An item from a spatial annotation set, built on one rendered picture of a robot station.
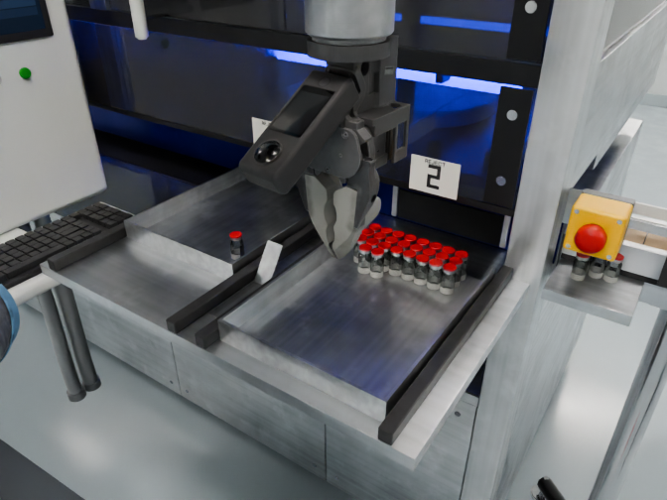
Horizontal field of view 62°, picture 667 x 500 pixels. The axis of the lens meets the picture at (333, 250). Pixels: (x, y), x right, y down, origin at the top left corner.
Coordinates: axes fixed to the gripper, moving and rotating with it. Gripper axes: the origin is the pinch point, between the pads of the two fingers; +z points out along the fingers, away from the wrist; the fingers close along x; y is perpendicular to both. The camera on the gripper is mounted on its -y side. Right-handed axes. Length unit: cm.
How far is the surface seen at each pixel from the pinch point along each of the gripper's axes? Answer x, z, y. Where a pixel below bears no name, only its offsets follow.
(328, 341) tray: 7.1, 20.9, 7.8
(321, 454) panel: 32, 91, 36
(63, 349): 99, 72, 7
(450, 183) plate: 5.9, 7.5, 37.4
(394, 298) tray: 5.5, 20.9, 21.9
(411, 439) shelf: -10.4, 21.2, 0.8
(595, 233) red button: -16.8, 8.1, 35.9
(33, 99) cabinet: 89, 3, 14
